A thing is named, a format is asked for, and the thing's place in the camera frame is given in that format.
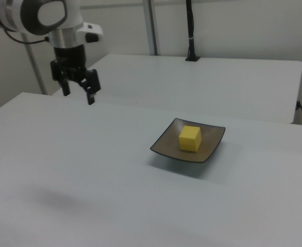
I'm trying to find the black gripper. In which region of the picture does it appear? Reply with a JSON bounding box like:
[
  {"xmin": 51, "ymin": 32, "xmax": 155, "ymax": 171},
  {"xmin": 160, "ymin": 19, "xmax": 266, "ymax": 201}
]
[{"xmin": 50, "ymin": 45, "xmax": 102, "ymax": 105}]

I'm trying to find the yellow foam cube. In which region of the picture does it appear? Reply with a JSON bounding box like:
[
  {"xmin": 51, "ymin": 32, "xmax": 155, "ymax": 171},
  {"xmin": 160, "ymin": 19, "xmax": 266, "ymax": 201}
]
[{"xmin": 178, "ymin": 125, "xmax": 202, "ymax": 152}]

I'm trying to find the brown square ceramic plate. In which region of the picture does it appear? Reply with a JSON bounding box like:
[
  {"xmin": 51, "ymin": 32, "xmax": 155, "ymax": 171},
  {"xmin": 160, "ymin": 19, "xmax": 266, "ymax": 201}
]
[{"xmin": 149, "ymin": 117, "xmax": 226, "ymax": 164}]

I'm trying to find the black pole stand with band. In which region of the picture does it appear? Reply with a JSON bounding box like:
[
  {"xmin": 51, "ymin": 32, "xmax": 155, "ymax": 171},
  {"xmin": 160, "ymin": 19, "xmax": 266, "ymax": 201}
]
[{"xmin": 184, "ymin": 0, "xmax": 202, "ymax": 62}]

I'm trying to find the dark robot cable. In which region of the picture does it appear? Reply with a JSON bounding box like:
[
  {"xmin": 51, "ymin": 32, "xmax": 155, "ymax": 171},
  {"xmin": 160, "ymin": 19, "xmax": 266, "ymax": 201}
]
[{"xmin": 1, "ymin": 25, "xmax": 51, "ymax": 45}]

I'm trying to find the aluminium frame post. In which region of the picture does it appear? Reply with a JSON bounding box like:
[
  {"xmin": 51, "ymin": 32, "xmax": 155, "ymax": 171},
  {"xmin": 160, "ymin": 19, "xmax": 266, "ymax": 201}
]
[{"xmin": 142, "ymin": 0, "xmax": 159, "ymax": 56}]

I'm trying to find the black plug with cable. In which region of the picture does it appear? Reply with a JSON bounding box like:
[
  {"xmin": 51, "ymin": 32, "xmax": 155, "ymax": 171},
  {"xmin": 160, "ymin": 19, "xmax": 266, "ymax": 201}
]
[{"xmin": 296, "ymin": 100, "xmax": 302, "ymax": 126}]

